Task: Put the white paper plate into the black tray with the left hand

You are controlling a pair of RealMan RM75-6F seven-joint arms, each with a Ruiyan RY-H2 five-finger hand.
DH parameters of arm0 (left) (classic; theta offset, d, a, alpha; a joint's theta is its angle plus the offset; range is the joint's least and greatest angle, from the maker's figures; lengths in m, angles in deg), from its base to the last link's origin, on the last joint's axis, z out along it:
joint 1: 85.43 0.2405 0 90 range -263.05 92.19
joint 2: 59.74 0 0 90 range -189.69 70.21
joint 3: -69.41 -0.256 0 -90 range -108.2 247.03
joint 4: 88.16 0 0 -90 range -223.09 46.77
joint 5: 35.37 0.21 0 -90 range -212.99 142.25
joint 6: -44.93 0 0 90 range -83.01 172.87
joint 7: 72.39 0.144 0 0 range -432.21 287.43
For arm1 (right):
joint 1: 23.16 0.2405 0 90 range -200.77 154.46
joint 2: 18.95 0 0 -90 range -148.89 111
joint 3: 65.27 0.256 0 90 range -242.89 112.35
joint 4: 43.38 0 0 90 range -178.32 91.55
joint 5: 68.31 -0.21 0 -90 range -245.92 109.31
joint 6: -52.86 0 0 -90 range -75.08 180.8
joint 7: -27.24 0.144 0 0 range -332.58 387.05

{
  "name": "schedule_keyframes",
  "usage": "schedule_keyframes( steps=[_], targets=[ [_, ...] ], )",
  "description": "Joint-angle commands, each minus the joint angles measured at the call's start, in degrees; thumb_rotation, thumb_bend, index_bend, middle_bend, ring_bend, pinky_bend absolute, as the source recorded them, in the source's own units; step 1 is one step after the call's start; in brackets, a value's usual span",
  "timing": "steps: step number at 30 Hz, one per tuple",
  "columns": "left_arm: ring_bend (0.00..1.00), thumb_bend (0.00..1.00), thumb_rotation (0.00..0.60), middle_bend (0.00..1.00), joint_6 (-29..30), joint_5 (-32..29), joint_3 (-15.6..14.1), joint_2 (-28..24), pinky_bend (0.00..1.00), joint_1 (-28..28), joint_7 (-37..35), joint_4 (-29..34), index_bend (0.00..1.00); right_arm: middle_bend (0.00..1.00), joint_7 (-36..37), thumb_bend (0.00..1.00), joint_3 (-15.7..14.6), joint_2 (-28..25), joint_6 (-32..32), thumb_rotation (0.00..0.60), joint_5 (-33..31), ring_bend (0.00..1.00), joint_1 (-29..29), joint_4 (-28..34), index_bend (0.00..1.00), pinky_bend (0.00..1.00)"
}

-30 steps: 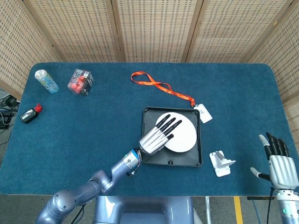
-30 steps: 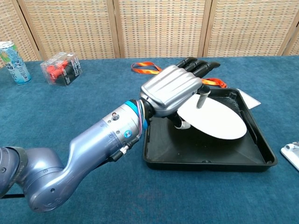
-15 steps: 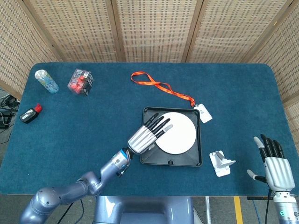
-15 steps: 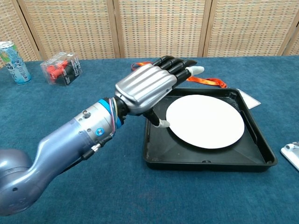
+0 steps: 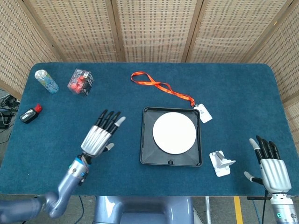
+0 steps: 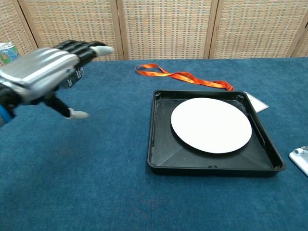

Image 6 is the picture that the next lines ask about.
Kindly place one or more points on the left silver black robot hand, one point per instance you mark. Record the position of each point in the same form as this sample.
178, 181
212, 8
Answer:
41, 72

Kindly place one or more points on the white ID badge card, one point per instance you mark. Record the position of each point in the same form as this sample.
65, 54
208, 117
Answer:
259, 105

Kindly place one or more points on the black square plastic tray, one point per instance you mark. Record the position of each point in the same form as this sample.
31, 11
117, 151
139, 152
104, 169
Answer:
163, 149

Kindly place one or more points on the white folding phone stand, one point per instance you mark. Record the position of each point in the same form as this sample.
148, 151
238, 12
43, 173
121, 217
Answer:
300, 160

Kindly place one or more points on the white round plate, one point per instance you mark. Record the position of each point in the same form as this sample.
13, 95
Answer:
211, 125

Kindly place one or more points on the blue printed drink can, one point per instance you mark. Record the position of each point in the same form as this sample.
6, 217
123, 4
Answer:
9, 54

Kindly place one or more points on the clear box red black contents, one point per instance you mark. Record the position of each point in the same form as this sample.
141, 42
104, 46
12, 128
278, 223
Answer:
72, 80

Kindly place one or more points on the blue carpet table cover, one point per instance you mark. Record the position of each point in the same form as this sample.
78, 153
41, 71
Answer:
72, 192

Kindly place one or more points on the woven rattan folding screen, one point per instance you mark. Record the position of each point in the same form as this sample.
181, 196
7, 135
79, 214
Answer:
168, 29

